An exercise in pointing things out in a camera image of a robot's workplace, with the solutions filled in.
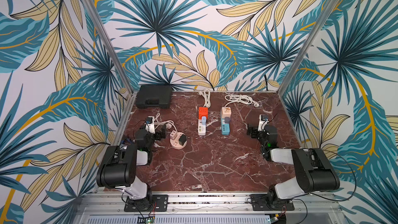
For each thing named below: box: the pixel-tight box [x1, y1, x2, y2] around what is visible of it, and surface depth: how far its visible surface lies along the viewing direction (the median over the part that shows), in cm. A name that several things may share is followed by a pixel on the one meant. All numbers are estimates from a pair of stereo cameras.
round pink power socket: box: [169, 131, 188, 150], surface depth 92 cm
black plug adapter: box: [178, 133, 188, 146], surface depth 90 cm
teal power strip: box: [220, 116, 231, 136], surface depth 100 cm
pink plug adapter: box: [169, 130, 178, 140], surface depth 91 cm
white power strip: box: [197, 119, 207, 136], surface depth 99 cm
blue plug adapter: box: [201, 116, 207, 125], surface depth 97 cm
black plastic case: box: [135, 84, 173, 109], surface depth 115 cm
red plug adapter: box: [198, 106, 209, 120], surface depth 100 cm
